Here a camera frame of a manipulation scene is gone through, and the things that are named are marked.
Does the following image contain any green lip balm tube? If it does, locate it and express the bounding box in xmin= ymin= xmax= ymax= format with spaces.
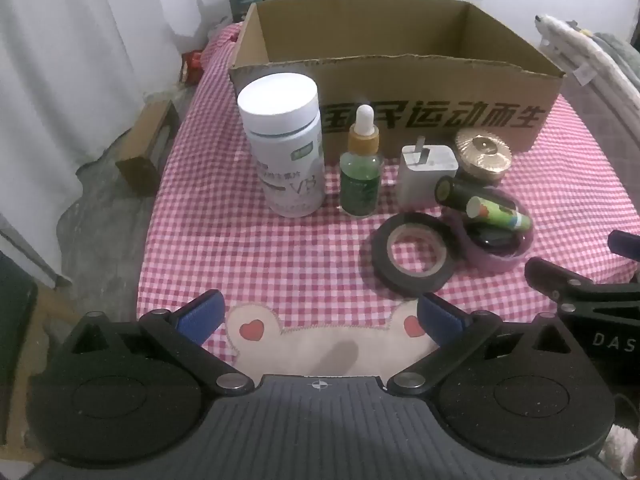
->
xmin=465 ymin=196 xmax=533 ymax=232

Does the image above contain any pink checked tablecloth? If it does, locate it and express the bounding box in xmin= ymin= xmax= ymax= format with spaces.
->
xmin=136 ymin=22 xmax=640 ymax=396

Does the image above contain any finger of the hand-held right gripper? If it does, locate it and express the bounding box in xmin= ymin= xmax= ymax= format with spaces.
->
xmin=607 ymin=230 xmax=640 ymax=261
xmin=524 ymin=256 xmax=640 ymax=318

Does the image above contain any white supplement bottle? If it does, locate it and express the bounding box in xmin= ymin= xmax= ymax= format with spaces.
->
xmin=237 ymin=74 xmax=326 ymax=218

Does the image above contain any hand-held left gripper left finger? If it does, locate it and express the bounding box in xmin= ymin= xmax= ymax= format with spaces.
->
xmin=65 ymin=289 xmax=256 ymax=395

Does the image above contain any small brown cardboard box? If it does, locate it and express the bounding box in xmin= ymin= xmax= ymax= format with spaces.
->
xmin=115 ymin=100 xmax=181 ymax=196

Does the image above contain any white plush toy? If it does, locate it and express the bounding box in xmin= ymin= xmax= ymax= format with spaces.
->
xmin=535 ymin=12 xmax=616 ymax=86

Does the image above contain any black tape roll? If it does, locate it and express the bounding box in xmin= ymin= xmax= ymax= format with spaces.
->
xmin=371 ymin=212 xmax=457 ymax=297

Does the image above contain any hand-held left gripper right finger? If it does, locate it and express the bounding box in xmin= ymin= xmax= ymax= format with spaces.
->
xmin=387 ymin=292 xmax=576 ymax=395

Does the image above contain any red packet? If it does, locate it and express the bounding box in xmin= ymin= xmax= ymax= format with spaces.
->
xmin=180 ymin=50 xmax=206 ymax=86

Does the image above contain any black cylindrical tube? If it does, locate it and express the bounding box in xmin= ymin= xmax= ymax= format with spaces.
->
xmin=434 ymin=175 xmax=518 ymax=213

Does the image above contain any small black object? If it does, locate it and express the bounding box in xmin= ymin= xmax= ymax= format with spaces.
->
xmin=470 ymin=225 xmax=523 ymax=256

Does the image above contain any green dropper bottle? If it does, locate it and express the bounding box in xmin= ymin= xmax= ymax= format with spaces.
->
xmin=339 ymin=104 xmax=385 ymax=218

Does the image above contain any white charger plug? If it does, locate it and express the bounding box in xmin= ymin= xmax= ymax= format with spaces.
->
xmin=397 ymin=136 xmax=458 ymax=208

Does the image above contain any grey cloth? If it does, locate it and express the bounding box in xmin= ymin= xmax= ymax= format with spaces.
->
xmin=590 ymin=32 xmax=640 ymax=93

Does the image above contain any white curtain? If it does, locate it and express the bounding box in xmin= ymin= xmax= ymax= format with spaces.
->
xmin=0 ymin=0 xmax=236 ymax=286

